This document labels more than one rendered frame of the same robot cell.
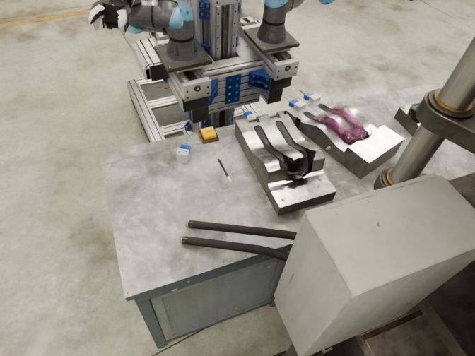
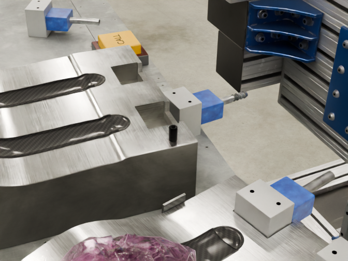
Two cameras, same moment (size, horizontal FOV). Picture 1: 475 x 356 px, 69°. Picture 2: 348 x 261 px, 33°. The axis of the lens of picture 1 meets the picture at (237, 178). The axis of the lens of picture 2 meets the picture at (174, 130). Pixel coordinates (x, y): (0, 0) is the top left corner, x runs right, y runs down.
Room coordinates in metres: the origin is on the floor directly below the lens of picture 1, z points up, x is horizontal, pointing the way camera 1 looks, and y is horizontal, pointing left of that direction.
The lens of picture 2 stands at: (1.34, -0.74, 1.28)
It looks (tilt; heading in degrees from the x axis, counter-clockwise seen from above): 35 degrees down; 93
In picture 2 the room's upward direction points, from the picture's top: 1 degrees clockwise
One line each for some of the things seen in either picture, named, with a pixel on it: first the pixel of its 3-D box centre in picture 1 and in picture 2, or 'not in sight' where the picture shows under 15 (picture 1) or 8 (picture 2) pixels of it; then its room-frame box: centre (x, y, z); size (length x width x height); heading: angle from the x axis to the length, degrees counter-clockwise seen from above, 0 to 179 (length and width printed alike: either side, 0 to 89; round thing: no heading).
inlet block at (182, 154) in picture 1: (185, 148); (64, 19); (1.08, 0.25, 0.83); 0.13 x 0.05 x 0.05; 177
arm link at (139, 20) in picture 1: (138, 15); not in sight; (1.25, 0.42, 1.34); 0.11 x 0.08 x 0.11; 93
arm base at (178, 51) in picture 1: (182, 43); not in sight; (1.52, 0.32, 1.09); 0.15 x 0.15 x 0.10
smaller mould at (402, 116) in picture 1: (420, 121); not in sight; (1.41, -0.91, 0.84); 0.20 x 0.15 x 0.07; 25
